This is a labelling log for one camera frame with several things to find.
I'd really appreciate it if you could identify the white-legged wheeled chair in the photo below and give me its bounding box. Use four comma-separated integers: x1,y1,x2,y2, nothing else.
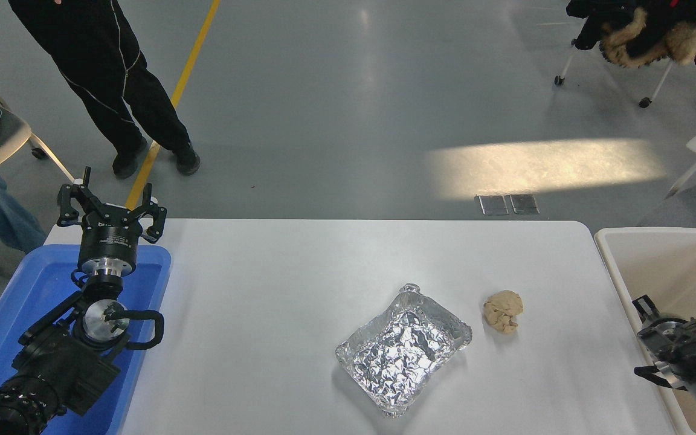
554,37,676,109

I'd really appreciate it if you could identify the beige wheeled chair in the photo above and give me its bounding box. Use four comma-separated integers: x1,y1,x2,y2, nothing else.
0,88,77,185

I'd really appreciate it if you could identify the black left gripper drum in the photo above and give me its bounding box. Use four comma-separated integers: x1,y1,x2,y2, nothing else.
78,205,143,264

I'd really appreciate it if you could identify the grey chair with white armrest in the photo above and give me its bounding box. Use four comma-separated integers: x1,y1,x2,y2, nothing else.
637,124,696,234

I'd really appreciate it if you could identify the large pale bin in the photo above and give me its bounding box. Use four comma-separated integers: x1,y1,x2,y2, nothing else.
594,227,696,435

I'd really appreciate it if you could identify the blue plastic tray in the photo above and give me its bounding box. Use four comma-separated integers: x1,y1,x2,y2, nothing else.
0,243,172,435

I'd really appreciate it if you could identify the crumpled tan paper ball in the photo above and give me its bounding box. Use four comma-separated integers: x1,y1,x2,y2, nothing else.
483,289,524,335

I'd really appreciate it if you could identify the metal floor outlet plate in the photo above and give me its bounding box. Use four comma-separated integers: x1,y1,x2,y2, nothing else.
509,193,540,216
475,194,509,216

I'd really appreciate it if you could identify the foil tray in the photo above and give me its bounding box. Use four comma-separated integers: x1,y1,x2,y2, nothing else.
335,283,473,419

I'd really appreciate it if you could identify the black coat with fur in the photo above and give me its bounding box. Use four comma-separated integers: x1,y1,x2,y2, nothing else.
565,0,696,69

